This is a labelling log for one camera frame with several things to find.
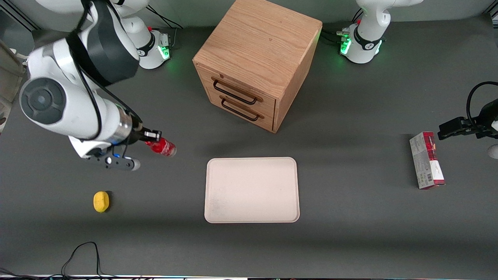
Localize wooden drawer front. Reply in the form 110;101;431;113
195;62;277;114
202;87;276;133

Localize grey and red carton box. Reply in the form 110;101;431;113
409;131;446;190

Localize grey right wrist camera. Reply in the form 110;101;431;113
86;153;141;172

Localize yellow lemon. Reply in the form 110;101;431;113
93;191;110;214

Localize cream rectangular tray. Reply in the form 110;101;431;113
204;157;300;224

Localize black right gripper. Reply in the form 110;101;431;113
128;121;162;146

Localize red coke bottle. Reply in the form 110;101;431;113
145;137;177;158

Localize wooden drawer cabinet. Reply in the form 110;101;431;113
192;0;323;134

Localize black base cables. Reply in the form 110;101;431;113
146;6;184;49
321;7;364;46

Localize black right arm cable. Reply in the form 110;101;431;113
66;0;143;141

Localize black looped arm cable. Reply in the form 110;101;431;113
466;81;498;126

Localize black right base cables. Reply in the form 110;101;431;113
146;6;184;49

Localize black cable on table edge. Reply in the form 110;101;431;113
0;241;129;280

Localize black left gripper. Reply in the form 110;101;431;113
437;99;498;141

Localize black metal drawer handle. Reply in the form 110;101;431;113
211;77;264;106
220;96;265;122

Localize black left base cables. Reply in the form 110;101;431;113
321;7;364;46

